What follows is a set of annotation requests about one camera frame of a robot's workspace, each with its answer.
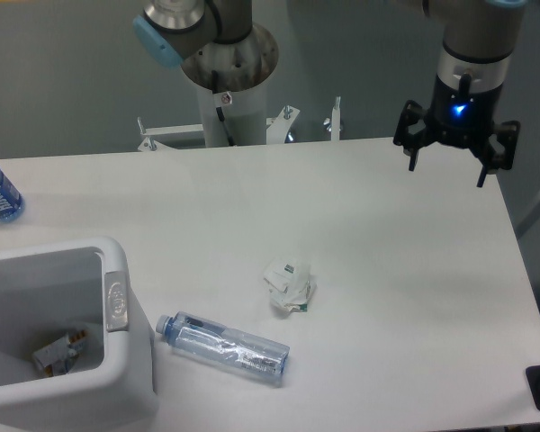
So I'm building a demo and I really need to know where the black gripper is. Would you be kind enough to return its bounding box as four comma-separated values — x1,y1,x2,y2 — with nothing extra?
392,76,521,188

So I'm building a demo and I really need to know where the white paper trash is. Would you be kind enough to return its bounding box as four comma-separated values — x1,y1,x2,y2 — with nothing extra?
262,256,316,314

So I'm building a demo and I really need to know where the clear plastic bottle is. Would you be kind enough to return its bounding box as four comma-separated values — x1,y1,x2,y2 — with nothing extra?
156,311,290,385

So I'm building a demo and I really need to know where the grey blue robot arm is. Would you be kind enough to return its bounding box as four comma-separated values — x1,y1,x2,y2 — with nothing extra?
132,1,526,177

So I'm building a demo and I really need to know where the white plastic trash can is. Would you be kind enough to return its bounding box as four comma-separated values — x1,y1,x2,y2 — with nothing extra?
0,237,158,431

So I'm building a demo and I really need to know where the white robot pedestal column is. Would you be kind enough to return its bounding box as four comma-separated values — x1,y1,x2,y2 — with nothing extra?
179,22,280,149

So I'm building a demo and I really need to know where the black cable on pedestal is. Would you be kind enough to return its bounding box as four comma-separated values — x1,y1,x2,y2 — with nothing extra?
211,69,236,148

